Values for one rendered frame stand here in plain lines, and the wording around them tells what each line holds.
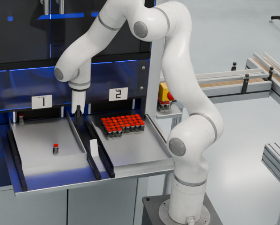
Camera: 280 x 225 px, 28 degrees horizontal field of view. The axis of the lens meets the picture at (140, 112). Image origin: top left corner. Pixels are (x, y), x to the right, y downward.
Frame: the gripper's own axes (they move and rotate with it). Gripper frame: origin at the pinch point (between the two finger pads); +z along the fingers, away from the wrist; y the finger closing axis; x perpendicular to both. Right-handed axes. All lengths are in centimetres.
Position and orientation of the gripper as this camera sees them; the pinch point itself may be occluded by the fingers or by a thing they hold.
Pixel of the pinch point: (78, 119)
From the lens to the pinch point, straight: 224.8
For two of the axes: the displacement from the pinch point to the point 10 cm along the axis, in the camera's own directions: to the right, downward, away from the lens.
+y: 0.6, 5.2, -8.5
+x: 9.9, 0.4, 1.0
